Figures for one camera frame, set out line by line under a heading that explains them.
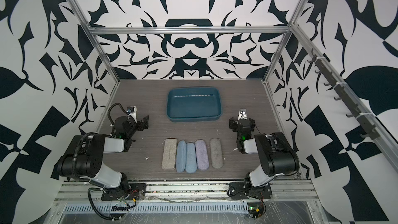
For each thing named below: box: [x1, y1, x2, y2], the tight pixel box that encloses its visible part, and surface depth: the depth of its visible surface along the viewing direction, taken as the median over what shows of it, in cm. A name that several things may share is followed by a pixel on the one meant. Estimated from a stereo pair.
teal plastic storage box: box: [166, 86, 223, 123], surface depth 108 cm
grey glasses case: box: [209, 137, 224, 169], surface depth 85 cm
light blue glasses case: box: [176, 140, 187, 173], surface depth 82 cm
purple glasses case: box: [194, 138, 210, 172], surface depth 85 cm
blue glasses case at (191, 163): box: [185, 142, 198, 174], surface depth 83 cm
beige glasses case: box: [161, 137, 178, 170], surface depth 85 cm
